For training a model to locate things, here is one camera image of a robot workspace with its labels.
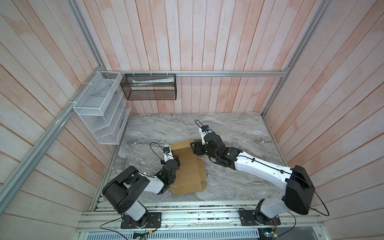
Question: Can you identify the brown cardboard box sheet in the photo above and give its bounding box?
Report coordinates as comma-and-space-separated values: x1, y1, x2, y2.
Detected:
170, 140, 207, 195

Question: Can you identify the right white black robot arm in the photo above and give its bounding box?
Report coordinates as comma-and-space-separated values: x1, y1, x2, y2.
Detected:
191, 132, 316, 223

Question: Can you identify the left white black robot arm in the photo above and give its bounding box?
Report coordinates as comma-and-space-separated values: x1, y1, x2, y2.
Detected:
102, 159, 180, 223

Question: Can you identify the paper sheet in basket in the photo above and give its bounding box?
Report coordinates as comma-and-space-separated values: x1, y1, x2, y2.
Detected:
132, 77, 175, 87

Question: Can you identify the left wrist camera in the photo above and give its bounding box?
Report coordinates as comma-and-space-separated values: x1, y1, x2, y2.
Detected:
163, 145, 174, 162

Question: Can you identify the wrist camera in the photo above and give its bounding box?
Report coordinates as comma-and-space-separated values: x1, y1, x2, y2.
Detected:
199, 125, 211, 145
163, 145, 174, 162

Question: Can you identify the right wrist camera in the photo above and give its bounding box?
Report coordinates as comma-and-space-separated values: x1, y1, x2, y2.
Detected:
199, 125, 211, 145

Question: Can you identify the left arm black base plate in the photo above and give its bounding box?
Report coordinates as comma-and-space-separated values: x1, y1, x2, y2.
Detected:
121, 212, 162, 229

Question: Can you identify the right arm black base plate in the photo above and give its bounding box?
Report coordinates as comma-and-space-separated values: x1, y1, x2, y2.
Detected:
238, 208, 281, 227

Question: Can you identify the aluminium frame rail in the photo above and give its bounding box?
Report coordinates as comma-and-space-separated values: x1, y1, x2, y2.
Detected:
118, 70, 288, 77

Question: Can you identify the black wire mesh basket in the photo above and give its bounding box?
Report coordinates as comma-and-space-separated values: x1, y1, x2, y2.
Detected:
120, 74, 178, 101

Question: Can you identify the white wire mesh shelf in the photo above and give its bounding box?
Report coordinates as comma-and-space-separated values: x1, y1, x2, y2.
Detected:
74, 71, 131, 145

